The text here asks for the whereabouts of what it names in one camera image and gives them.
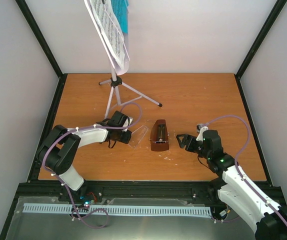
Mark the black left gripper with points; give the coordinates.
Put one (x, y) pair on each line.
(126, 140)

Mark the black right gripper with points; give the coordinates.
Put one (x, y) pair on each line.
(187, 138)

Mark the clear plastic metronome cover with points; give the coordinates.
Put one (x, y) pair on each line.
(137, 136)

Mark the brown wooden metronome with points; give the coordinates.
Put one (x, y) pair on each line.
(159, 138)

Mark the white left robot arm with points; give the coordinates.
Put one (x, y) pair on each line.
(58, 150)

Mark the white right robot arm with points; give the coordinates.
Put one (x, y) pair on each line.
(265, 216)

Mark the white tripod music stand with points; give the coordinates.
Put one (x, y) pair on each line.
(114, 98)

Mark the white sheet music pages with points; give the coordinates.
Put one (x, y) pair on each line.
(114, 41)

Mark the teal folder on stand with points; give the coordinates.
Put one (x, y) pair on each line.
(120, 10)

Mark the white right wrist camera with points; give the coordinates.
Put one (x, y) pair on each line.
(201, 128)

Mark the black aluminium frame rail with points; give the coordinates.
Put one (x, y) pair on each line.
(195, 192)

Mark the light blue cable duct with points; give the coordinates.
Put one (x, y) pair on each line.
(120, 210)

